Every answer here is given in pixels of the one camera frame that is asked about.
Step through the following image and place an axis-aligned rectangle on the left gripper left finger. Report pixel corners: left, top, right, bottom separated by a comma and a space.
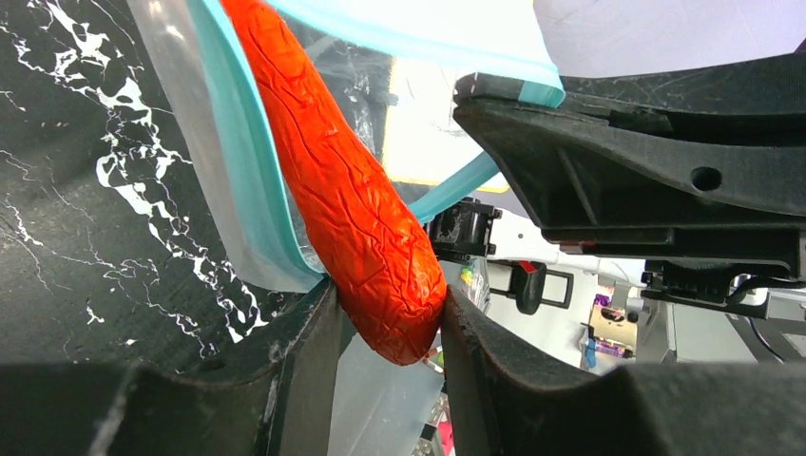
1, 279, 342, 455

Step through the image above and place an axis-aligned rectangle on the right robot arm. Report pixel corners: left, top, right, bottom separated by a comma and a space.
430, 53, 805, 318

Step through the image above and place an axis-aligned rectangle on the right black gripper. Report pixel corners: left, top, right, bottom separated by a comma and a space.
453, 53, 805, 314

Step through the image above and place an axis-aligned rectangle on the clear zip top bag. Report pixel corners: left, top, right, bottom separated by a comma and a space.
129, 1, 565, 455

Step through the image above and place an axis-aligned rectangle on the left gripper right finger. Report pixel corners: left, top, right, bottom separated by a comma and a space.
442, 288, 805, 455

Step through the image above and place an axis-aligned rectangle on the white board wooden frame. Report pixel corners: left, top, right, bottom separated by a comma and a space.
381, 58, 482, 186

